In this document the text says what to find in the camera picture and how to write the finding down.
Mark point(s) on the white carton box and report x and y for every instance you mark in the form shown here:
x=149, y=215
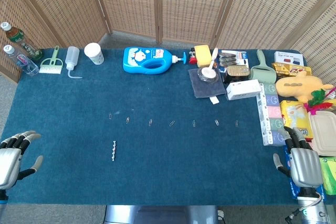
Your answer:
x=242, y=89

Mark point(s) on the yellow sponge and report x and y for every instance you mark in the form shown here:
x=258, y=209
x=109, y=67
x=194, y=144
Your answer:
x=202, y=54

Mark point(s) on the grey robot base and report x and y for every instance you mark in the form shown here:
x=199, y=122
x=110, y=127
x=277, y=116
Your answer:
x=162, y=214

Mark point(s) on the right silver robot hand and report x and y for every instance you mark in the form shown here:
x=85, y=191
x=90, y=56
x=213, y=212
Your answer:
x=307, y=166

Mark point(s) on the clear water bottle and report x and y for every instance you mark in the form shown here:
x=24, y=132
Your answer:
x=22, y=60

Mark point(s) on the black gold meat tin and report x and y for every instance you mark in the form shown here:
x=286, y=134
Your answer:
x=237, y=72

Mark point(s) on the white box red blue print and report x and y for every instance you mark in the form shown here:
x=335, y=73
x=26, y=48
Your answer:
x=288, y=57

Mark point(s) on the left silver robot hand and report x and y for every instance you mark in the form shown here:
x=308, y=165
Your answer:
x=10, y=161

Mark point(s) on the white paper cup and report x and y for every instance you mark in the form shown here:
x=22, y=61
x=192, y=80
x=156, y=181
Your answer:
x=94, y=53

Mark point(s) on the wicker folding screen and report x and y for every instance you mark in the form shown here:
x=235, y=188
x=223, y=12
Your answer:
x=189, y=3

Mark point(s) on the green hand brush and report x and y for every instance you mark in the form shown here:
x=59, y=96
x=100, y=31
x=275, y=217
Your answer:
x=51, y=68

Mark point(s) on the blue cookie box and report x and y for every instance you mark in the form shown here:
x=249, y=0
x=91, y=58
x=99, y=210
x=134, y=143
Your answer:
x=293, y=188

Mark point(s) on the long pastel smiley box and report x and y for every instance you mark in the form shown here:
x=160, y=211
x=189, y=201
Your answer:
x=273, y=111

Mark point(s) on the gold snack packet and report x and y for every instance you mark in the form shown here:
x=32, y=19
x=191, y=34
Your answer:
x=288, y=69

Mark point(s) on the beaded magnetic metal stick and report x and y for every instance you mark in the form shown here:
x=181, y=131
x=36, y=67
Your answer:
x=113, y=151

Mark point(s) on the beige lunch container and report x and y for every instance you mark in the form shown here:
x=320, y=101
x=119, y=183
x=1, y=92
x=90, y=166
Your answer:
x=324, y=129

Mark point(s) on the small red capped item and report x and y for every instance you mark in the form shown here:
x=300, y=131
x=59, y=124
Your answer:
x=192, y=61

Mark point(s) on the blue detergent pump bottle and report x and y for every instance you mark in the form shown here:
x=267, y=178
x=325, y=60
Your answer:
x=139, y=58

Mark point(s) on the white squeeze wash bottle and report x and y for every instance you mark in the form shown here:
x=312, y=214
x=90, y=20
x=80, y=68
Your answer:
x=71, y=56

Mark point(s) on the blue table carpet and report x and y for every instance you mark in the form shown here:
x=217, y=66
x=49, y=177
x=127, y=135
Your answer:
x=168, y=155

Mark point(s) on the green tea bottle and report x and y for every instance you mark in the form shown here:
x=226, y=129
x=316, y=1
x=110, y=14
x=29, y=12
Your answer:
x=19, y=39

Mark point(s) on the binder clip pack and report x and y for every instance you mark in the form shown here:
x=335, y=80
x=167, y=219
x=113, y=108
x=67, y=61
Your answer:
x=228, y=58

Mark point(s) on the green red feather toy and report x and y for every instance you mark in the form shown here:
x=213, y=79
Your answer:
x=317, y=95

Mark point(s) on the yellow biscuit packet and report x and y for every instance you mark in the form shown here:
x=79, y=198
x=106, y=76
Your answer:
x=294, y=116

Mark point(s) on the yellow plush toy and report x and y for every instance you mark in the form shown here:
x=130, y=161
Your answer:
x=296, y=87

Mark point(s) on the grey cleaning cloth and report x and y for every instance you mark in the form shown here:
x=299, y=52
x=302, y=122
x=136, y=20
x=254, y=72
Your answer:
x=207, y=89

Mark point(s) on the green packet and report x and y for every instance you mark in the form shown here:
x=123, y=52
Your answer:
x=329, y=174

